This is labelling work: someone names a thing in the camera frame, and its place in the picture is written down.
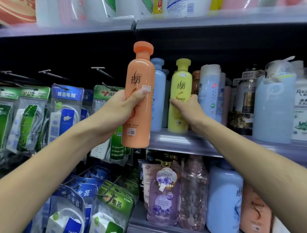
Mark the yellow packet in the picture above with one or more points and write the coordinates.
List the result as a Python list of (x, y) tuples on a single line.
[(158, 6)]

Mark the yellow shampoo bottle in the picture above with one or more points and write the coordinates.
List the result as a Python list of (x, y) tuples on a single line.
[(179, 81)]

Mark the person's right hand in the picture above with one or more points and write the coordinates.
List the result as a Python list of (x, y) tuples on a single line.
[(191, 111)]

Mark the hanging power strip packets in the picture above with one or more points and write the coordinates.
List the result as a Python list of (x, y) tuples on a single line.
[(96, 206), (31, 115)]

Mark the large orange bottle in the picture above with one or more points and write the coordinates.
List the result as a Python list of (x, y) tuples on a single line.
[(254, 211)]

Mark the person's left thumb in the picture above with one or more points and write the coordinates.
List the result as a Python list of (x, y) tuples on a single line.
[(136, 95)]

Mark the clear pink bottle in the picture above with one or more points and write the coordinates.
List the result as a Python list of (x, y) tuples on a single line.
[(194, 189)]

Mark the red and orange package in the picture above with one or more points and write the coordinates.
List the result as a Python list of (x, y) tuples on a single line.
[(16, 9)]

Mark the white and blue tissue pack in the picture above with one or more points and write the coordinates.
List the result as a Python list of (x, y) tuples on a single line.
[(187, 7)]

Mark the white and blue bottle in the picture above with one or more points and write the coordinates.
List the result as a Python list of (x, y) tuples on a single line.
[(209, 91)]

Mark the person's right forearm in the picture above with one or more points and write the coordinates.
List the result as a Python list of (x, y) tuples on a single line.
[(251, 165)]

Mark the white and pink tissue pack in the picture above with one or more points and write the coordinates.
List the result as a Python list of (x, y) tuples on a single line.
[(60, 12)]

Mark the white bottle with green label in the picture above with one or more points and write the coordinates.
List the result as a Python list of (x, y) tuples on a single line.
[(301, 103)]

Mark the pale pink bottle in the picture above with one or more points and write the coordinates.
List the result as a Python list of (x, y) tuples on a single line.
[(225, 105)]

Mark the large translucent blue jug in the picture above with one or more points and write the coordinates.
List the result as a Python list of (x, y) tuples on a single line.
[(273, 110)]

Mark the person's left forearm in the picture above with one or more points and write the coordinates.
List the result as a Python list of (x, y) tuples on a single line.
[(48, 172)]

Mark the white bottle with dark cap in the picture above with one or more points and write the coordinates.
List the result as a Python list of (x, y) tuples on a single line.
[(148, 177)]

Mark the person's left hand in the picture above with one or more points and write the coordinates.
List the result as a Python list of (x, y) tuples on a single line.
[(110, 115)]

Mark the brown shampoo bottle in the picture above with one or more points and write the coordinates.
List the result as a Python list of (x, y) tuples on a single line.
[(196, 81)]

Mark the black shelf hook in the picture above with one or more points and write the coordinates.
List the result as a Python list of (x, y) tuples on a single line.
[(134, 30)]

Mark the person's right thumb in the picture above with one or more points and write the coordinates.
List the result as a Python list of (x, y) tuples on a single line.
[(179, 102)]

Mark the grey shelf rail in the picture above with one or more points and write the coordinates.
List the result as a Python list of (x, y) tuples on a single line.
[(191, 20)]

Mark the black and gold bottle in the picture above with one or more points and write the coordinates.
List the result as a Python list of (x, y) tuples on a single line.
[(244, 103)]

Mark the white and green tissue pack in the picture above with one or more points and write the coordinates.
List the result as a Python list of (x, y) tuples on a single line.
[(100, 8), (134, 7)]

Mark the orange shampoo bottle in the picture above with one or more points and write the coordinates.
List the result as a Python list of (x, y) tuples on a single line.
[(140, 72)]

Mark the large light blue bottle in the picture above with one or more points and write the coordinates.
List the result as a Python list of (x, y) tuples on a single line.
[(224, 201)]

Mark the metal display hook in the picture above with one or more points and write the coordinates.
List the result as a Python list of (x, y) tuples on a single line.
[(51, 74), (102, 71), (14, 75)]

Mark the purple lavender body wash bottle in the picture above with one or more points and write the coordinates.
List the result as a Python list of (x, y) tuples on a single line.
[(163, 192)]

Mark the light blue shampoo bottle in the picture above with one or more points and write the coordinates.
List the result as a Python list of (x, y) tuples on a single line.
[(158, 96)]

